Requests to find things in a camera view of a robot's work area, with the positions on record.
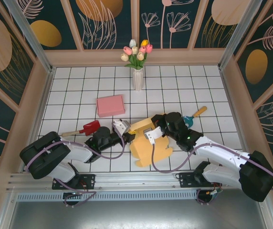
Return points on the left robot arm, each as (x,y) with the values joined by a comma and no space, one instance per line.
(45,155)

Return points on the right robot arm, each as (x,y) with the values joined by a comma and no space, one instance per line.
(258,176)

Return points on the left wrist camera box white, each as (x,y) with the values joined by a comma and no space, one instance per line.
(121,126)

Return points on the red toy shovel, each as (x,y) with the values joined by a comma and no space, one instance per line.
(91,127)

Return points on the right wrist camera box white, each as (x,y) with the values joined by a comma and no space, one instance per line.
(153,134)

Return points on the teal toy rake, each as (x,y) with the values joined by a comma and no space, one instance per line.
(199,112)

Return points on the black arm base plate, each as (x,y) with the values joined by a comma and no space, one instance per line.
(186,181)
(88,180)

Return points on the tulip flower bouquet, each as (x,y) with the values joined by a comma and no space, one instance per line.
(136,53)

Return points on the aluminium mounting rail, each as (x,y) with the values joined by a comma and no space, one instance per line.
(136,179)

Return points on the white ribbed vase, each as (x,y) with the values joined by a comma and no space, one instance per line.
(138,80)

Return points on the aluminium frame post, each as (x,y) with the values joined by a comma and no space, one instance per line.
(241,28)
(29,31)

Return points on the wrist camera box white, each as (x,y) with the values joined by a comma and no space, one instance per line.
(121,126)
(153,134)

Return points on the pink paper box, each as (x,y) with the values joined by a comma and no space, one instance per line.
(110,106)

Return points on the yellow paper box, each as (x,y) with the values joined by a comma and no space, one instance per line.
(143,150)

